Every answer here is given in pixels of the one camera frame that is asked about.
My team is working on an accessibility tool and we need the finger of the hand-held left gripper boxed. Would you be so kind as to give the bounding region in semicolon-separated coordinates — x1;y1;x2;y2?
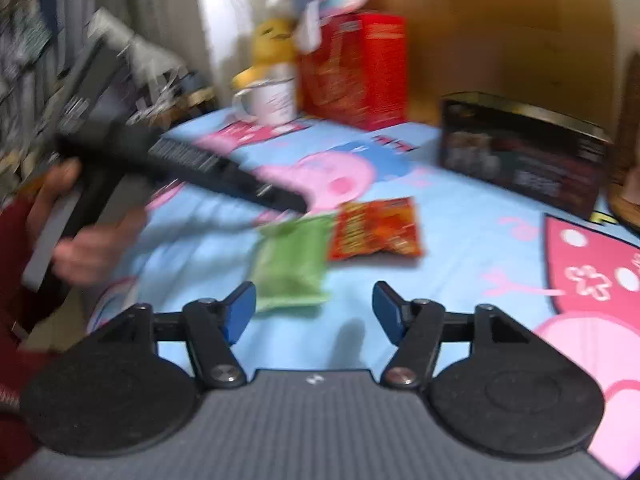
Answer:
244;174;309;216

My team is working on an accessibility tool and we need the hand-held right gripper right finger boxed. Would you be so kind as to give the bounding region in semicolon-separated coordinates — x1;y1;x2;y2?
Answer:
372;281;548;391

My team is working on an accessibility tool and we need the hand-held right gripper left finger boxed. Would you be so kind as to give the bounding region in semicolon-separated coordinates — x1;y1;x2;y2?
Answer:
87;281;257;391

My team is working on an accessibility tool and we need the light green snack packet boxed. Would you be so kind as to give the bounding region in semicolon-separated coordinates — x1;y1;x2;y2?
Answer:
249;212;337;313

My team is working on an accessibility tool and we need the red snack packet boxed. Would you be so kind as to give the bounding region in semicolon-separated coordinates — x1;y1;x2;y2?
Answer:
327;197;424;262

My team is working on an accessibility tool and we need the black cardboard box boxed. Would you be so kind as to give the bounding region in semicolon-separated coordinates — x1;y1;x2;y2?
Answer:
439;92;615;221

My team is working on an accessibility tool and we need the person's left forearm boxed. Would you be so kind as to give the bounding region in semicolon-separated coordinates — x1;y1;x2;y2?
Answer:
0;195;66;467

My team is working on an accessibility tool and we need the person's left hand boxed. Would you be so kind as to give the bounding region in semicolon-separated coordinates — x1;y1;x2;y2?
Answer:
27;159;150;288

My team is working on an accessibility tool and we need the pig-printed blue blanket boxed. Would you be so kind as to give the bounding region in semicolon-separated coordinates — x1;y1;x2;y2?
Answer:
82;107;640;478

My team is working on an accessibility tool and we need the white enamel mug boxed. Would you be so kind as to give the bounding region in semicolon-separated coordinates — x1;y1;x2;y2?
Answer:
232;77;299;128

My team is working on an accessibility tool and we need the grey curtain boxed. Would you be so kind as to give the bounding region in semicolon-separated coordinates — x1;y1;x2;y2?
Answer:
0;0;217;196

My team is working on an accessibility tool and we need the red gift box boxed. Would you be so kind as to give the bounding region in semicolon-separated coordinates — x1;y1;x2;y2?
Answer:
297;12;409;132

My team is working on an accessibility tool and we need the yellow duck plush toy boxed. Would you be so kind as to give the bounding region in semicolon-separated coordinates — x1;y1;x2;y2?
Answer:
232;17;302;92

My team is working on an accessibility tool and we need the brown seat cushion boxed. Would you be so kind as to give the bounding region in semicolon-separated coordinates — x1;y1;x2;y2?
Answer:
607;55;640;233

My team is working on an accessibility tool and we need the wood-grain wall panel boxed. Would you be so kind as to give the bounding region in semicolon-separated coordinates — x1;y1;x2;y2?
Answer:
370;0;617;128

